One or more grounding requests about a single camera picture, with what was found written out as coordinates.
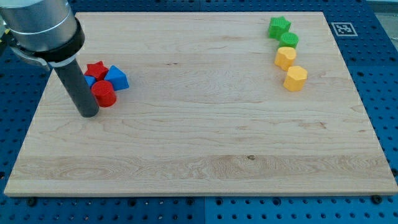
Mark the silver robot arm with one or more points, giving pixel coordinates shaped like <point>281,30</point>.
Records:
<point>43,32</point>

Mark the blue triangle block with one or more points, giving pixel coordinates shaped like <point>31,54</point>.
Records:
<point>117,78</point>

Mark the wooden board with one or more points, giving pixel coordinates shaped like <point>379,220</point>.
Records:
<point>205,114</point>

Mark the red cylinder block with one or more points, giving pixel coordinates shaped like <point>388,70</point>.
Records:
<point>104,93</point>

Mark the yellow heart block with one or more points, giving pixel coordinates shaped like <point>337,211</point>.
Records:
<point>285,57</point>

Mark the yellow hexagon block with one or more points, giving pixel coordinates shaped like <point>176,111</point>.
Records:
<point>295,78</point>

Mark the red star block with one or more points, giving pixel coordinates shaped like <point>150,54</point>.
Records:
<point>96,70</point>

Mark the small blue block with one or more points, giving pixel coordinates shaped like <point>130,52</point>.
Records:
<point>90,80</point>

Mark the green cylinder block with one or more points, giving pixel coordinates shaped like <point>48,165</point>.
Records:
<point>288,39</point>

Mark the green star block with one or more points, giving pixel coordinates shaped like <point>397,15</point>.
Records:
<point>278,26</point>

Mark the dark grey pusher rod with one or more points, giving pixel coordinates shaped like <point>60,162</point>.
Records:
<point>76,86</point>

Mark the white fiducial marker tag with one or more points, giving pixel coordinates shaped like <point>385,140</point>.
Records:
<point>344,29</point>

